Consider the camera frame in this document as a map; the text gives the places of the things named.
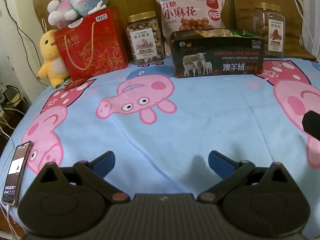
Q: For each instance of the green snack packet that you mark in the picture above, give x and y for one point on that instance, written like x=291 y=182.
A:
x=241 y=33

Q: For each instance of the yellow duck plush toy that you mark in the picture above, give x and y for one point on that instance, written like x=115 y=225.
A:
x=50 y=62

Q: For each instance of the black tin box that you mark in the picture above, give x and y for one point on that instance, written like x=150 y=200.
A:
x=217 y=57

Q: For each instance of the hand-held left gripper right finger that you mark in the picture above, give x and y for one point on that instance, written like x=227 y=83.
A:
x=220 y=161

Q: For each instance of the red gift bag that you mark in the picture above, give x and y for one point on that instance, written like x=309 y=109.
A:
x=95 y=45

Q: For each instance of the nut jar with red label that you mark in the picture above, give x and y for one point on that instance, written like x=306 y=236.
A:
x=270 y=30

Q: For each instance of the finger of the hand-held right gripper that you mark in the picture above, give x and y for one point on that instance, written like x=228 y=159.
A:
x=312 y=125

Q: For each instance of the brown seat cushion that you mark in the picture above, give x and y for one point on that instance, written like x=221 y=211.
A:
x=297 y=30

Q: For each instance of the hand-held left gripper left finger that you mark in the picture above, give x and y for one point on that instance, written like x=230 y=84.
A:
x=105 y=161

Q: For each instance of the pink snack bag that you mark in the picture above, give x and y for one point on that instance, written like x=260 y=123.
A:
x=190 y=10

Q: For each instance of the smartphone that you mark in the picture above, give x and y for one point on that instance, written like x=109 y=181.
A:
x=16 y=172

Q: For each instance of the printed bedsheet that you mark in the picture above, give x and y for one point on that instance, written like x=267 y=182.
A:
x=175 y=120

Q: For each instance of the nut jar with white label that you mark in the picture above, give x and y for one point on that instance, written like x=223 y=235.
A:
x=145 y=40

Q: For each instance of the pink plush toy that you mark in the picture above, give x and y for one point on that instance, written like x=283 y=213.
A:
x=77 y=2

